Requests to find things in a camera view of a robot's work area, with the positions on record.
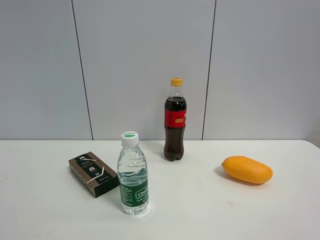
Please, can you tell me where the brown coffee capsule box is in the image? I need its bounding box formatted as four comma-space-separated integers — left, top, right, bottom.
68, 151, 120, 198

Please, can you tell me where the cola bottle yellow cap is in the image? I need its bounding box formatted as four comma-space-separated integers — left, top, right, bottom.
163, 78, 187, 162

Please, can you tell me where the green label water bottle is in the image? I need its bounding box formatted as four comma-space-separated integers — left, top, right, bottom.
117, 131, 149, 215

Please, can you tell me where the yellow mango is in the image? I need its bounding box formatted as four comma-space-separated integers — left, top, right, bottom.
221, 155, 273, 185

